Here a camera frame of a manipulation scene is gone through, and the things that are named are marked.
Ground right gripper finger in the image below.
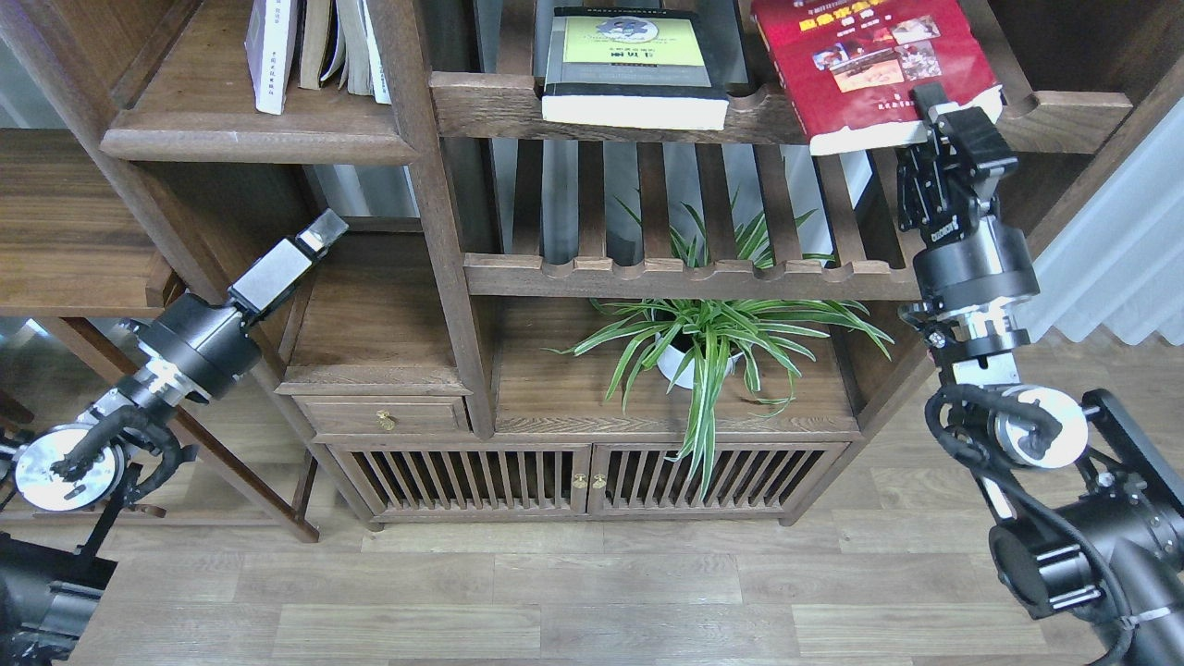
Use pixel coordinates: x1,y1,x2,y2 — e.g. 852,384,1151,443
912,81,1018,186

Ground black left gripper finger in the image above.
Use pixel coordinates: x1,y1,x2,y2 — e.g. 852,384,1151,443
229,209,350,325

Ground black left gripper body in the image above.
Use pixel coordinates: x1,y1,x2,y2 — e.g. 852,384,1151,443
118,292,260,408

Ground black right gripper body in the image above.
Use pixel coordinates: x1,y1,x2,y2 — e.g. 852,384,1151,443
897,148,1040,357

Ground red paperback book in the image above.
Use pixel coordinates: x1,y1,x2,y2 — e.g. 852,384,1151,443
751,1,1004,156

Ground pale lilac paperback book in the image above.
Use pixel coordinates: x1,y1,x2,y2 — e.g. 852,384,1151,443
244,1,300,117

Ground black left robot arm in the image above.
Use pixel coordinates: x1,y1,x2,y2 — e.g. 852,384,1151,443
4,209,348,665

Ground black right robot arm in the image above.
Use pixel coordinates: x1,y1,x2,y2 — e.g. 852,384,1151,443
897,81,1183,665

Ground upright white books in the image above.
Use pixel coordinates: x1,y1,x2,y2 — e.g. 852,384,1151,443
322,1,390,105

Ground white curtain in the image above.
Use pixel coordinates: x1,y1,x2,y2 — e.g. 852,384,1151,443
1017,102,1183,346

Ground brass drawer knob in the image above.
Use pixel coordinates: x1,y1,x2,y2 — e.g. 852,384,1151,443
377,410,397,431

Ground upright tan book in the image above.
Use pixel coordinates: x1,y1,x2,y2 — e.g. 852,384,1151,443
300,1,337,90

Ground green spider plant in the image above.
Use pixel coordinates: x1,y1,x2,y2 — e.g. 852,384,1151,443
546,190,894,500

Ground white plant pot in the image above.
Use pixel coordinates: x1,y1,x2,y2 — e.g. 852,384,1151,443
657,334,744,389

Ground dark wooden bookshelf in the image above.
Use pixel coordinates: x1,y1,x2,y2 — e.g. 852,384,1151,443
0,0,1184,533

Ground brass cabinet door knobs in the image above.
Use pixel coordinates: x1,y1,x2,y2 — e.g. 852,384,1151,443
572,474,609,489

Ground yellow and black book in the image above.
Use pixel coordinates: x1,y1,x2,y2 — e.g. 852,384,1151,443
541,6,729,132

